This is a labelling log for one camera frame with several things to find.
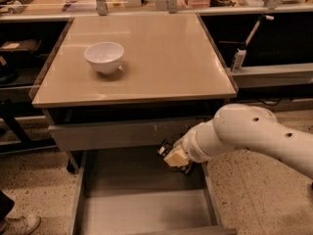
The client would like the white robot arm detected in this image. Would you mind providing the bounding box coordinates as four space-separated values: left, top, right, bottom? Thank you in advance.
164 104 313 178

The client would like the open grey middle drawer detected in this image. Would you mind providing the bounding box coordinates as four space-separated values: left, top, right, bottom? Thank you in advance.
69 147 238 235

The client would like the grey drawer cabinet with counter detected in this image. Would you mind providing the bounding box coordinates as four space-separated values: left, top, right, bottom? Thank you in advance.
30 14 237 166

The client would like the closed grey top drawer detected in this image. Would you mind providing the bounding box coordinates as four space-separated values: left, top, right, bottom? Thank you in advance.
49 117 207 152

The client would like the white ceramic bowl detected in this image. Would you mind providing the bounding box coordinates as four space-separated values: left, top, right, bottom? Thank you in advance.
84 42 124 74

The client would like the white sneaker shoe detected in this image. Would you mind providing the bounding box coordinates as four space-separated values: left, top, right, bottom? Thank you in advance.
0 214 41 235

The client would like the dark shelf tray left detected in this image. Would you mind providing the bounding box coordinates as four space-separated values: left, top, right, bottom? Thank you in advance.
0 39 41 53

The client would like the white tool with black handle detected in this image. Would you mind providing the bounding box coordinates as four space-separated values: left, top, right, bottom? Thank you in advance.
230 15 274 72

